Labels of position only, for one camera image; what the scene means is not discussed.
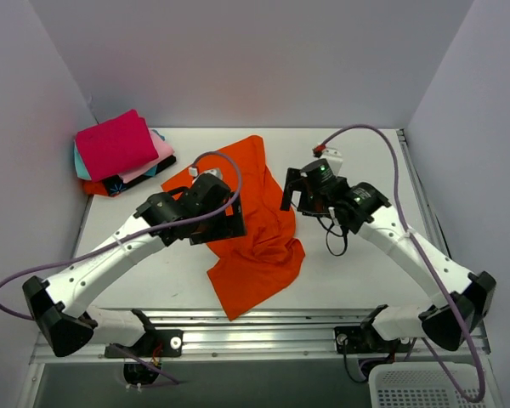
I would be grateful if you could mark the magenta folded t-shirt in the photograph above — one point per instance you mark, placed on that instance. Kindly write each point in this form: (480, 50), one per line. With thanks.
(115, 146)

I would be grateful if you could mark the orange t-shirt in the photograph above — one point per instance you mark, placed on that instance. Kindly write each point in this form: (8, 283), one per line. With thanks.
(268, 259)
(92, 188)

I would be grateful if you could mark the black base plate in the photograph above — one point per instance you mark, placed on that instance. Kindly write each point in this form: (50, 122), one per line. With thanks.
(162, 343)
(355, 340)

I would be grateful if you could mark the orange folded t-shirt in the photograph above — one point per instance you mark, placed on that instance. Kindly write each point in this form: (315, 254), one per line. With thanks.
(92, 188)

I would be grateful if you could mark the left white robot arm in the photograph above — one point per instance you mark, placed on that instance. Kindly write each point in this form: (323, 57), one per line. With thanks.
(63, 304)

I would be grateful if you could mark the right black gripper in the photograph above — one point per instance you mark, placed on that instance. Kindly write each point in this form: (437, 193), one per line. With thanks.
(300, 194)

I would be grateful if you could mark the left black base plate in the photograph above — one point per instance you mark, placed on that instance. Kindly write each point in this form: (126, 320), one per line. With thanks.
(162, 343)

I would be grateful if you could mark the aluminium mounting rail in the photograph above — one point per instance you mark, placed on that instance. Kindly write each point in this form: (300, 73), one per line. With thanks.
(261, 334)

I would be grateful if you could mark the white plastic basket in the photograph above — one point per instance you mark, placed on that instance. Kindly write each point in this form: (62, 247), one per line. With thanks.
(420, 384)

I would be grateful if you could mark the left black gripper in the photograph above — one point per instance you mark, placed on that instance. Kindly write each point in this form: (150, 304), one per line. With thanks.
(223, 223)

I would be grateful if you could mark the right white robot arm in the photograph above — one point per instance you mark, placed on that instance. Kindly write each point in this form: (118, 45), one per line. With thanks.
(458, 299)

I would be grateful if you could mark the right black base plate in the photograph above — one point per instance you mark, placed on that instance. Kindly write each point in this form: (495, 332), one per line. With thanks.
(355, 340)

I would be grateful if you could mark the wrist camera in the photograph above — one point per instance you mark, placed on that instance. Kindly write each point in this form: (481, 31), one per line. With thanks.
(333, 157)
(195, 173)

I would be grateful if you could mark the teal folded t-shirt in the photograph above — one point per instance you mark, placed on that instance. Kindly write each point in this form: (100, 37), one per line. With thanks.
(80, 167)

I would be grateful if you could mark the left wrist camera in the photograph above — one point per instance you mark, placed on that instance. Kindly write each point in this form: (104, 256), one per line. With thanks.
(195, 173)

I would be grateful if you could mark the pink folded t-shirt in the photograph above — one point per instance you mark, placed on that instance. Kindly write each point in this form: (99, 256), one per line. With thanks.
(163, 149)

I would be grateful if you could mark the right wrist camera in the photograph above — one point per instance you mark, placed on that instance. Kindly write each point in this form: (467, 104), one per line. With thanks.
(333, 157)

